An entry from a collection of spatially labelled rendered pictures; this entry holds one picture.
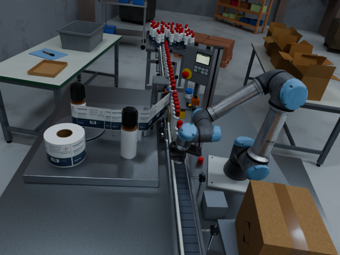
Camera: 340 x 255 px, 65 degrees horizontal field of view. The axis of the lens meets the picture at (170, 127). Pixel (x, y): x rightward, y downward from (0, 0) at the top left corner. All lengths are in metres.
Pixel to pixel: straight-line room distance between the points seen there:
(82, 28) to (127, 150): 2.70
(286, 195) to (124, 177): 0.76
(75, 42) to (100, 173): 2.25
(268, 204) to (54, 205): 0.94
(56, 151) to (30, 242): 0.43
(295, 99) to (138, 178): 0.82
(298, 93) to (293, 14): 10.95
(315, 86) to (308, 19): 9.36
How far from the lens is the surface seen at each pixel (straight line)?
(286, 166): 1.86
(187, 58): 1.49
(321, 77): 3.04
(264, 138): 1.32
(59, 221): 1.34
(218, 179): 1.55
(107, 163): 1.51
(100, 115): 1.66
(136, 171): 1.46
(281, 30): 4.55
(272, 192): 1.16
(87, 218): 1.33
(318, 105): 3.09
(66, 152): 1.45
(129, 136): 1.44
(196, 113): 1.33
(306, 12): 12.25
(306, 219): 1.13
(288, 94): 1.20
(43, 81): 2.68
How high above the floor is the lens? 1.86
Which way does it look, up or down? 32 degrees down
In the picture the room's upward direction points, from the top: 7 degrees clockwise
